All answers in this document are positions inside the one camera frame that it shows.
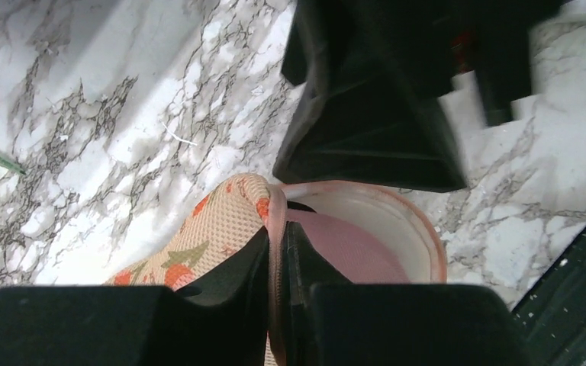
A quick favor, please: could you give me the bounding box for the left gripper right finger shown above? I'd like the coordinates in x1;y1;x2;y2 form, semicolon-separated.
282;223;531;365

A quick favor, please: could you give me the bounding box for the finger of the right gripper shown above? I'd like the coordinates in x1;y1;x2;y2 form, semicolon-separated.
272;1;467;192

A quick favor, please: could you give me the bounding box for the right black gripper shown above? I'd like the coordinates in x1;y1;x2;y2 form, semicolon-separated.
430;1;562;127

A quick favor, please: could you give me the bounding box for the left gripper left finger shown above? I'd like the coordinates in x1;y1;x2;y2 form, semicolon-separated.
0;230;269;365

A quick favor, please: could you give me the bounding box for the floral mesh laundry bag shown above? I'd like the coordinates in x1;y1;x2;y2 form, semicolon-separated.
109;173;446;365

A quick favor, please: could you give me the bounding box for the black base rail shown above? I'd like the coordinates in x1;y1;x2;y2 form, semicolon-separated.
512;227;586;365

